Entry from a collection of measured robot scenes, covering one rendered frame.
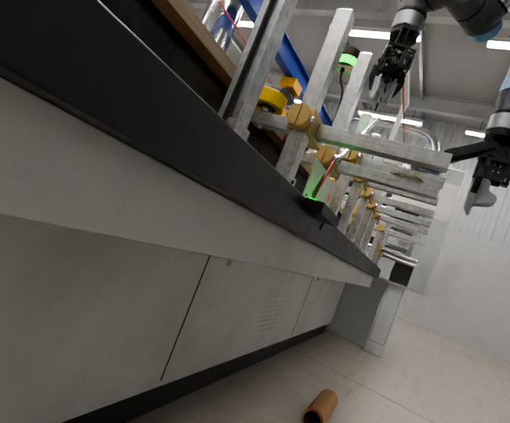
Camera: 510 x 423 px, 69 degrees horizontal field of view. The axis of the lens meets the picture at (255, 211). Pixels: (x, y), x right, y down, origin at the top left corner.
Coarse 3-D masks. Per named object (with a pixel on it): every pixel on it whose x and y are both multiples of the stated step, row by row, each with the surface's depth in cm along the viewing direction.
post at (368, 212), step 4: (376, 192) 192; (380, 192) 194; (368, 212) 191; (372, 212) 193; (364, 216) 192; (368, 216) 191; (364, 220) 191; (368, 220) 191; (360, 224) 192; (364, 224) 191; (368, 224) 194; (360, 228) 191; (364, 228) 191; (360, 232) 191; (364, 232) 190; (356, 236) 191; (360, 236) 191; (356, 240) 191; (360, 240) 190; (356, 244) 190; (360, 244) 190
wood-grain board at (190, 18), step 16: (160, 0) 59; (176, 0) 60; (176, 16) 62; (192, 16) 64; (192, 32) 66; (208, 32) 69; (192, 48) 72; (208, 48) 70; (208, 64) 76; (224, 64) 76; (224, 80) 82; (304, 176) 150
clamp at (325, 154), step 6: (324, 150) 98; (330, 150) 98; (336, 150) 99; (318, 156) 99; (324, 156) 98; (330, 156) 97; (324, 162) 98; (330, 162) 98; (330, 174) 106; (336, 174) 106
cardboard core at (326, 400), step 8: (320, 392) 158; (328, 392) 156; (320, 400) 143; (328, 400) 147; (336, 400) 156; (312, 408) 133; (320, 408) 136; (328, 408) 142; (304, 416) 135; (312, 416) 143; (320, 416) 132; (328, 416) 140
